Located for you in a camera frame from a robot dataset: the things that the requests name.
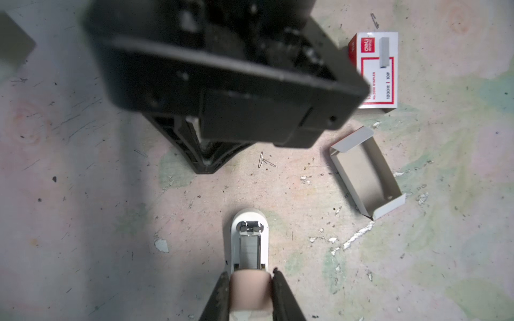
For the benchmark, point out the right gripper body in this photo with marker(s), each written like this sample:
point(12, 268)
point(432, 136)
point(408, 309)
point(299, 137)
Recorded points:
point(248, 71)

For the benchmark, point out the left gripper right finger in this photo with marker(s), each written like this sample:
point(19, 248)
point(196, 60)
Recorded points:
point(285, 306)

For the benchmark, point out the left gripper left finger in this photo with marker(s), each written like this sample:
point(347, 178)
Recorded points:
point(218, 305)

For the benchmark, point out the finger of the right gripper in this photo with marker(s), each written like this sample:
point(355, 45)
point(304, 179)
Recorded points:
point(215, 155)
point(182, 136)

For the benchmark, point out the pink white mini stapler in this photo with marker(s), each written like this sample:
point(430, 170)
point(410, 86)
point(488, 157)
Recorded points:
point(250, 279)

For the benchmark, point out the red staple box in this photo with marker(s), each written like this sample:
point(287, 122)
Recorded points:
point(375, 56)

